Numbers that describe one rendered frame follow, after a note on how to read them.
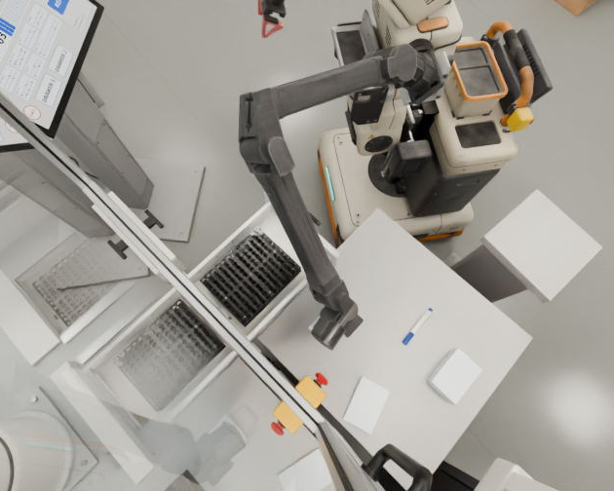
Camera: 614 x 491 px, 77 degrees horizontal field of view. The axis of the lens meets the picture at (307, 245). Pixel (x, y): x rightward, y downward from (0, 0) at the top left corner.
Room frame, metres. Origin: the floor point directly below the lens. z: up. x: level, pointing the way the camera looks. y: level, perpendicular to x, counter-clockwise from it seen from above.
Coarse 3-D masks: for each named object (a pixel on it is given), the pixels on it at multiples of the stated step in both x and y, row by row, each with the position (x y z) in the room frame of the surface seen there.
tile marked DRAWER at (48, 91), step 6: (48, 78) 0.76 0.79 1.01; (54, 78) 0.77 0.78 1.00; (42, 84) 0.74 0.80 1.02; (48, 84) 0.75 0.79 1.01; (54, 84) 0.76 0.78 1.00; (60, 84) 0.77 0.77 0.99; (42, 90) 0.72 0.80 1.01; (48, 90) 0.73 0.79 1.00; (54, 90) 0.74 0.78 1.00; (36, 96) 0.69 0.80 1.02; (42, 96) 0.70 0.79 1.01; (48, 96) 0.71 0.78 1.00; (54, 96) 0.72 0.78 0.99; (42, 102) 0.68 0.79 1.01; (48, 102) 0.69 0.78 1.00; (54, 102) 0.70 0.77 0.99
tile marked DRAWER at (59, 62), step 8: (56, 48) 0.87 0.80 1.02; (64, 48) 0.89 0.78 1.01; (56, 56) 0.85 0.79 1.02; (64, 56) 0.86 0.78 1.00; (72, 56) 0.88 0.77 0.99; (48, 64) 0.80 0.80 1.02; (56, 64) 0.82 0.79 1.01; (64, 64) 0.83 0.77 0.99; (56, 72) 0.80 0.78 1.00; (64, 72) 0.81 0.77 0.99
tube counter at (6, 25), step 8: (8, 0) 0.92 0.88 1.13; (16, 0) 0.94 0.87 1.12; (24, 0) 0.95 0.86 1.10; (8, 8) 0.90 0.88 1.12; (16, 8) 0.91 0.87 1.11; (24, 8) 0.93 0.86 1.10; (0, 16) 0.86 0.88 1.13; (8, 16) 0.88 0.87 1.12; (16, 16) 0.89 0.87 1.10; (0, 24) 0.84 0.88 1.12; (8, 24) 0.85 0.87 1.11; (16, 24) 0.87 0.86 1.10; (0, 32) 0.82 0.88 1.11; (8, 32) 0.83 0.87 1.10; (0, 40) 0.80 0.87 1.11; (8, 40) 0.81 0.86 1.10
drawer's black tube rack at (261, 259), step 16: (256, 240) 0.36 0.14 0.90; (240, 256) 0.31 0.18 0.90; (256, 256) 0.32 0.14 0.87; (272, 256) 0.32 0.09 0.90; (224, 272) 0.27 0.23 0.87; (240, 272) 0.26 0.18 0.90; (256, 272) 0.27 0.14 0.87; (272, 272) 0.28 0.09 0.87; (288, 272) 0.27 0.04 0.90; (208, 288) 0.21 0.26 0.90; (224, 288) 0.22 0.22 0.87; (240, 288) 0.22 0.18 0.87; (256, 288) 0.22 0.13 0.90; (272, 288) 0.23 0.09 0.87; (224, 304) 0.17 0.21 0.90; (240, 304) 0.17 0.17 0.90; (256, 304) 0.18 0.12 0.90; (240, 320) 0.13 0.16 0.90
